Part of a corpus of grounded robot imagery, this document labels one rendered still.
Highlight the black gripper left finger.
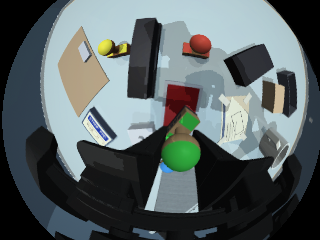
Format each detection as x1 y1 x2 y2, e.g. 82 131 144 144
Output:
76 125 168 209

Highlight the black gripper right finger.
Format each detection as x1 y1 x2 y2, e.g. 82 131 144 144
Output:
192 129 275 212

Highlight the brown round knob with yellow top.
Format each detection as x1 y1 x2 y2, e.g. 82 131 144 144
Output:
97 39 131 59

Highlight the brown rubber stamp with red top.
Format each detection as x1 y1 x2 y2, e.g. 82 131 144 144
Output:
183 35 212 59

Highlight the beige rectangular block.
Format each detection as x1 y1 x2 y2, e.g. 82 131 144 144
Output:
261 80 285 113

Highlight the cream paper card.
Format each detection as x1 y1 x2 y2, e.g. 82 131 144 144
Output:
217 93 252 145

